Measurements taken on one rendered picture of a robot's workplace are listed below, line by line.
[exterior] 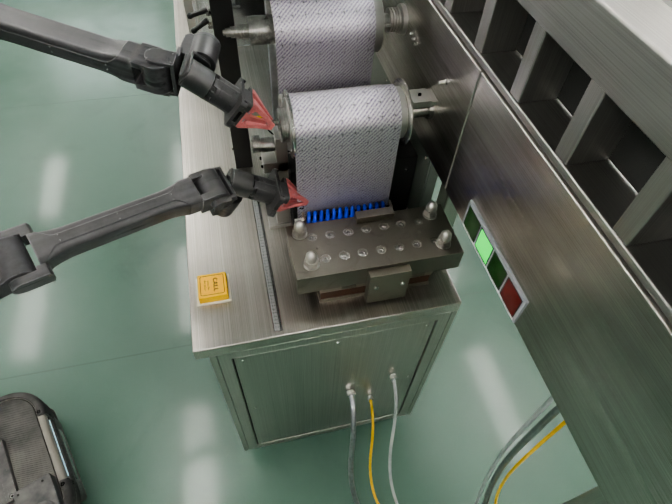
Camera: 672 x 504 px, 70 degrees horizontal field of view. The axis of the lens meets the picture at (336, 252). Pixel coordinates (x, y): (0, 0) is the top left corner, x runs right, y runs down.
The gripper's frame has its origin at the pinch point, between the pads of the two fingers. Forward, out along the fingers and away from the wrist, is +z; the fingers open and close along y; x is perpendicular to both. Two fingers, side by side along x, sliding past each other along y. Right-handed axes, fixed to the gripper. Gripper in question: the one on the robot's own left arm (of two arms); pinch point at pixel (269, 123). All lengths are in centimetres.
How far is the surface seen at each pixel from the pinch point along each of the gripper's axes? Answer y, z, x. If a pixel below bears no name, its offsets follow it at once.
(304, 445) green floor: 21, 84, -97
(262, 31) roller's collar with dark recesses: -22.5, -5.9, 7.9
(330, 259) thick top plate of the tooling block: 18.1, 24.4, -12.3
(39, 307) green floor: -55, -5, -164
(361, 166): 2.8, 22.6, 4.4
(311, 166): 3.9, 12.4, -1.7
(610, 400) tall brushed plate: 67, 35, 24
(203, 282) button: 12.6, 7.5, -39.7
